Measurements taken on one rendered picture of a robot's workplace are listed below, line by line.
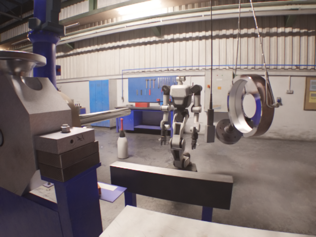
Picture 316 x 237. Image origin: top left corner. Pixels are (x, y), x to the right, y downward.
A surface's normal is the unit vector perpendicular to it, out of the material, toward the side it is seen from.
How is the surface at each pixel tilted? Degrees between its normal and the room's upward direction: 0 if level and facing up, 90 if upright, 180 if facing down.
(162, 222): 0
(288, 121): 90
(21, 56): 90
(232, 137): 49
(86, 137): 90
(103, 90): 90
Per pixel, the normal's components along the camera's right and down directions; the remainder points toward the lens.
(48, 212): -0.33, 0.13
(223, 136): 0.01, -0.55
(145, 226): 0.00, -0.99
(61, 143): 0.94, 0.04
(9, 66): 0.35, 0.64
